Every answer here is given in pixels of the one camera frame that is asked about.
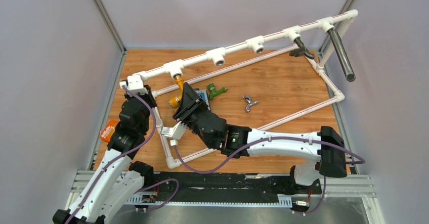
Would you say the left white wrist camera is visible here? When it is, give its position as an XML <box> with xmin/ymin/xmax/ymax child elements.
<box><xmin>119</xmin><ymin>75</ymin><xmax>147</xmax><ymax>93</ymax></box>

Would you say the blue razor package box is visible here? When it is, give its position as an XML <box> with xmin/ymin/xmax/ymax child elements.
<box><xmin>194</xmin><ymin>88</ymin><xmax>211</xmax><ymax>111</ymax></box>

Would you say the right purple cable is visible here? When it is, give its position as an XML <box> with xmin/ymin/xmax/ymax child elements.
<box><xmin>170</xmin><ymin>136</ymin><xmax>366</xmax><ymax>216</ymax></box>

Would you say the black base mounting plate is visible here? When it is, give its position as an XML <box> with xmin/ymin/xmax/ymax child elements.
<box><xmin>144</xmin><ymin>172</ymin><xmax>323</xmax><ymax>204</ymax></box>

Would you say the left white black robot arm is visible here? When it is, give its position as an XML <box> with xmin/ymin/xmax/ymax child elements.
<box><xmin>53</xmin><ymin>85</ymin><xmax>156</xmax><ymax>223</ymax></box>

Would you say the purple cable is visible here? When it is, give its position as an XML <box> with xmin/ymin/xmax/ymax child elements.
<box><xmin>170</xmin><ymin>136</ymin><xmax>366</xmax><ymax>216</ymax></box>
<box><xmin>63</xmin><ymin>85</ymin><xmax>180</xmax><ymax>224</ymax></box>

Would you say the green faucet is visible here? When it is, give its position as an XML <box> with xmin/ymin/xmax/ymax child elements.
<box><xmin>207</xmin><ymin>83</ymin><xmax>228</xmax><ymax>101</ymax></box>

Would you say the silver chrome faucet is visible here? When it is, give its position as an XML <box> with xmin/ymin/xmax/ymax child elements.
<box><xmin>242</xmin><ymin>95</ymin><xmax>259</xmax><ymax>113</ymax></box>

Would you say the white PVC pipe frame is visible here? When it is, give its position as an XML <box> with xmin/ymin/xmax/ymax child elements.
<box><xmin>131</xmin><ymin>9</ymin><xmax>359</xmax><ymax>169</ymax></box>

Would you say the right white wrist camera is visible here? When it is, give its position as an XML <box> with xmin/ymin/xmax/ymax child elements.
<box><xmin>161</xmin><ymin>121</ymin><xmax>187</xmax><ymax>147</ymax></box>

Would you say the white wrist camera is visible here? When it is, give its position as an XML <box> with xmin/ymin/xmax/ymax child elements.
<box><xmin>161</xmin><ymin>121</ymin><xmax>187</xmax><ymax>147</ymax></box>
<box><xmin>119</xmin><ymin>75</ymin><xmax>147</xmax><ymax>93</ymax></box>

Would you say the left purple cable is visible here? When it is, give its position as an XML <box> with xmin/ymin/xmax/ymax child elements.
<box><xmin>63</xmin><ymin>85</ymin><xmax>180</xmax><ymax>224</ymax></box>

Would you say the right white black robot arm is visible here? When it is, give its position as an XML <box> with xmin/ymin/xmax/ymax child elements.
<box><xmin>173</xmin><ymin>82</ymin><xmax>348</xmax><ymax>193</ymax></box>

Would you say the dark metal tube faucet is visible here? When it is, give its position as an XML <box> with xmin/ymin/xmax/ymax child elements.
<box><xmin>327</xmin><ymin>28</ymin><xmax>356</xmax><ymax>82</ymax></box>

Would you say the yellow brass faucet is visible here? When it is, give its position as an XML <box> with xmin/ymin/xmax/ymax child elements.
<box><xmin>168</xmin><ymin>75</ymin><xmax>186</xmax><ymax>109</ymax></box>

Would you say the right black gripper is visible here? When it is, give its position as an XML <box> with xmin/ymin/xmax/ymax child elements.
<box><xmin>174</xmin><ymin>82</ymin><xmax>215</xmax><ymax>149</ymax></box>

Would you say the black faucet on frame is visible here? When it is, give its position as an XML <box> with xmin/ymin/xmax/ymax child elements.
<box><xmin>289</xmin><ymin>37</ymin><xmax>315</xmax><ymax>59</ymax></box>

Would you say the orange razor package box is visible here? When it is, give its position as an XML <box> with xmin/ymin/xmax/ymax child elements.
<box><xmin>99</xmin><ymin>120</ymin><xmax>118</xmax><ymax>143</ymax></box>

